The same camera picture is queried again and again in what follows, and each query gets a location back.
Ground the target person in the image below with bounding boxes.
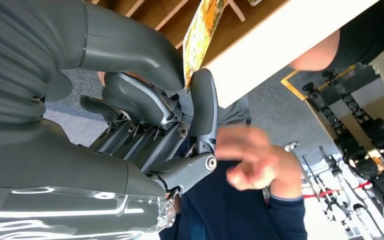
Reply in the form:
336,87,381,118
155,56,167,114
158,95,309,240

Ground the chrome stool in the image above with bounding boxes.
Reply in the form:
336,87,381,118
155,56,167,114
284,141,324,201

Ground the black robot feet stand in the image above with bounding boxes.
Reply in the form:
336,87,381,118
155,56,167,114
302,68,384,180

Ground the person at laptop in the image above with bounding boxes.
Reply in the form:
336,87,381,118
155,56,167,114
289,0,384,117

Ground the red strap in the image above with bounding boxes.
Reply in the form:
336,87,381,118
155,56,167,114
302,180,372,200

